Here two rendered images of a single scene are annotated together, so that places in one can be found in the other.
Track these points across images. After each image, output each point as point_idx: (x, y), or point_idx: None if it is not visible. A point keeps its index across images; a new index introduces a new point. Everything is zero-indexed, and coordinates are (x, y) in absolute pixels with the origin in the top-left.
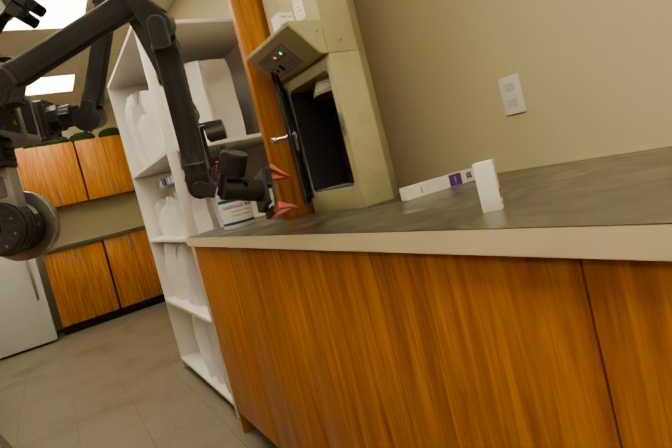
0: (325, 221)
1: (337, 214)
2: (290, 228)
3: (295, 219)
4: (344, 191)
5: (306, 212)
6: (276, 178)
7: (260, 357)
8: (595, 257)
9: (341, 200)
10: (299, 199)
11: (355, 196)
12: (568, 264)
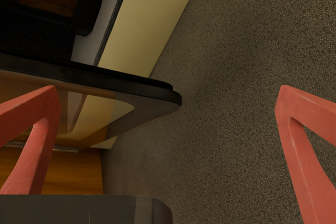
0: (327, 11)
1: (210, 38)
2: (279, 190)
3: (124, 192)
4: (125, 24)
5: (98, 170)
6: (30, 180)
7: None
8: None
9: (137, 51)
10: (66, 176)
11: None
12: None
